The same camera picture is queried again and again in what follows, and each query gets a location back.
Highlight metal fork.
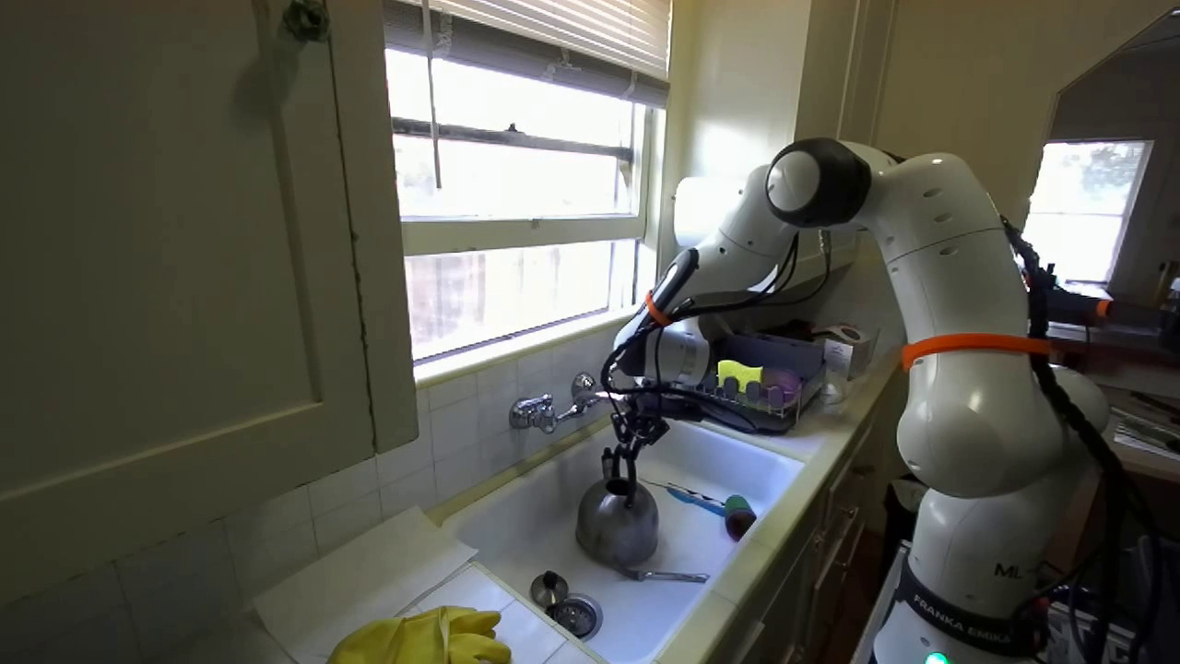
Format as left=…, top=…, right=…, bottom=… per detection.
left=620, top=563, right=717, bottom=587

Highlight wide orange strap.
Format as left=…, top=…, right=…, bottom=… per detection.
left=895, top=329, right=1060, bottom=373

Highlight background room window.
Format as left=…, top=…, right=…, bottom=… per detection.
left=1025, top=138, right=1159, bottom=291

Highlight white sink basin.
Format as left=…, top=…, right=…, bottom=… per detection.
left=439, top=406, right=806, bottom=664

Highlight dark dish rack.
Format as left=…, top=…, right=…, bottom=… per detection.
left=668, top=329, right=829, bottom=437

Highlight cabinet door latch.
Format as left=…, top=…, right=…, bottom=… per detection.
left=280, top=0, right=332, bottom=44

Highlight lower cabinet fronts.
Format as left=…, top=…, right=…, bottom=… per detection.
left=735, top=417, right=915, bottom=664

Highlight chrome wall faucet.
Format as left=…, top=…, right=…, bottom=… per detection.
left=505, top=369, right=620, bottom=437

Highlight black sink drain stopper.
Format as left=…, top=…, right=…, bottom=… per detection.
left=546, top=596, right=606, bottom=642

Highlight yellow cloth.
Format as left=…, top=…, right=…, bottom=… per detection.
left=326, top=601, right=516, bottom=664

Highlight cream cabinet door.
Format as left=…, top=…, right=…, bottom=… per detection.
left=0, top=0, right=419, bottom=606

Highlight black cable bundle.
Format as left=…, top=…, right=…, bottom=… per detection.
left=1001, top=217, right=1180, bottom=664

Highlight yellow sponge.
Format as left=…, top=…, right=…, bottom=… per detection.
left=717, top=353, right=766, bottom=395

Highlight blue green dish brush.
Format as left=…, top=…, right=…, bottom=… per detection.
left=665, top=485, right=763, bottom=545

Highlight kitchen window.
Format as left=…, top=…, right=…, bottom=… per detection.
left=385, top=0, right=674, bottom=373

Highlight white plastic container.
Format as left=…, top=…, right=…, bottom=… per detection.
left=820, top=326, right=877, bottom=382

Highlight round steel teapot lid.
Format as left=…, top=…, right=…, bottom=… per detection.
left=526, top=569, right=573, bottom=613

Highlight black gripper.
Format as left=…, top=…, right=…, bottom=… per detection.
left=606, top=382, right=674, bottom=494

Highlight stainless steel teapot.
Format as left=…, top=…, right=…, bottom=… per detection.
left=573, top=474, right=665, bottom=571

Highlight window blind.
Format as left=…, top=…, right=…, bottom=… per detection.
left=419, top=0, right=677, bottom=85

